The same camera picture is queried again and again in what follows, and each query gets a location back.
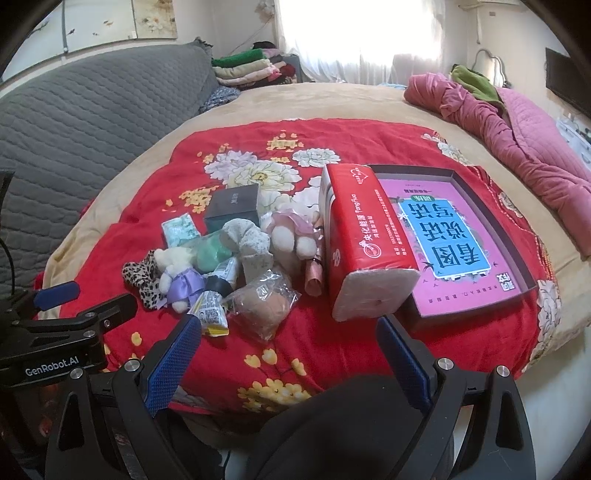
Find leopard print scrunchie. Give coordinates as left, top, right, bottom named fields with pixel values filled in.
left=121, top=250, right=163, bottom=310

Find white bear purple bow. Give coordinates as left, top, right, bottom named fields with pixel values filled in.
left=153, top=247, right=205, bottom=314

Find yellow white snack pouch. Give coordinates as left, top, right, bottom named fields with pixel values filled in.
left=189, top=257, right=242, bottom=338

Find mint green tissue packet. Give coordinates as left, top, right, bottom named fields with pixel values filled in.
left=161, top=213, right=200, bottom=248

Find bagged beige sponge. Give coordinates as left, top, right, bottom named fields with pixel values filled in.
left=223, top=269, right=301, bottom=343

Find white floral scrunchie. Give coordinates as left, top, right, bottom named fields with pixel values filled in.
left=221, top=218, right=274, bottom=283

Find red tissue pack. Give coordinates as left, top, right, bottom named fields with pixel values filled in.
left=320, top=164, right=420, bottom=322

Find red floral blanket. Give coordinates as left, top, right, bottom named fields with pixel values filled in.
left=60, top=119, right=562, bottom=417

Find dark trousers knee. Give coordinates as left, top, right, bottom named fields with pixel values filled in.
left=245, top=375, right=423, bottom=479

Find grey quilted headboard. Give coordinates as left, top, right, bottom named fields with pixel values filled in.
left=1, top=39, right=218, bottom=296

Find dark grey small box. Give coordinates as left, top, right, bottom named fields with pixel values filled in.
left=204, top=184, right=259, bottom=233

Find pink and blue book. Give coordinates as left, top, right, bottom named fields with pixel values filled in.
left=380, top=176, right=527, bottom=319

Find dark shallow box tray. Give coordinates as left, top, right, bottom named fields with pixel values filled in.
left=373, top=165, right=537, bottom=330

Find stack of folded blankets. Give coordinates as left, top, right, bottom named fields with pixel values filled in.
left=211, top=41, right=304, bottom=91

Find pink quilted duvet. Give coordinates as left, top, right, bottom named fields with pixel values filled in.
left=404, top=73, right=590, bottom=257

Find beige bed sheet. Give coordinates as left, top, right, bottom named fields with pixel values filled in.
left=43, top=83, right=590, bottom=354

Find green cloth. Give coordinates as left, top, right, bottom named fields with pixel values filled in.
left=451, top=64, right=506, bottom=116

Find white window curtain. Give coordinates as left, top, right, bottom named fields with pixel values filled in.
left=274, top=0, right=446, bottom=85

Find black cable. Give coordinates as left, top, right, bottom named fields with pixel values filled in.
left=0, top=237, right=17, bottom=296

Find wall painting panels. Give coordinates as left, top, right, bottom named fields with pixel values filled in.
left=1, top=0, right=177, bottom=81

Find black wall television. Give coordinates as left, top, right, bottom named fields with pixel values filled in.
left=545, top=48, right=591, bottom=117

